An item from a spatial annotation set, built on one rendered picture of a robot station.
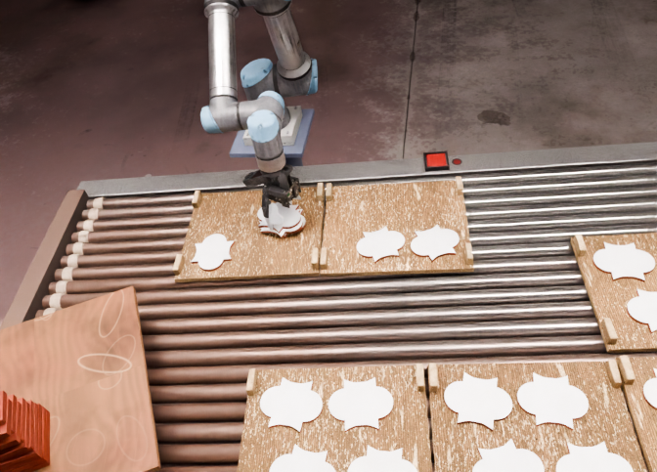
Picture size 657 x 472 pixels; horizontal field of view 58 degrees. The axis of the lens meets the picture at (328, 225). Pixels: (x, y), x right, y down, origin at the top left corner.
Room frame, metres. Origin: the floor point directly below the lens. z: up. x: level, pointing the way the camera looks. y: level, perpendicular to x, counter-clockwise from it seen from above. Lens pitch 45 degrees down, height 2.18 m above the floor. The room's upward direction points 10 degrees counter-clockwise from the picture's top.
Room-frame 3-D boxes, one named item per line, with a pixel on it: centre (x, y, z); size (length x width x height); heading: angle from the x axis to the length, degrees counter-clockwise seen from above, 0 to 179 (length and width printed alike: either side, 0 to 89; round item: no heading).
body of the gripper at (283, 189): (1.25, 0.11, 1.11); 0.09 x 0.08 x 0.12; 56
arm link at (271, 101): (1.36, 0.12, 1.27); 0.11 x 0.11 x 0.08; 81
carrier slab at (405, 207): (1.19, -0.19, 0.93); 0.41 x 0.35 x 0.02; 80
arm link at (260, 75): (1.83, 0.14, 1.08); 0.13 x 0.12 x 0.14; 81
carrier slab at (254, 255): (1.26, 0.22, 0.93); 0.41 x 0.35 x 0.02; 81
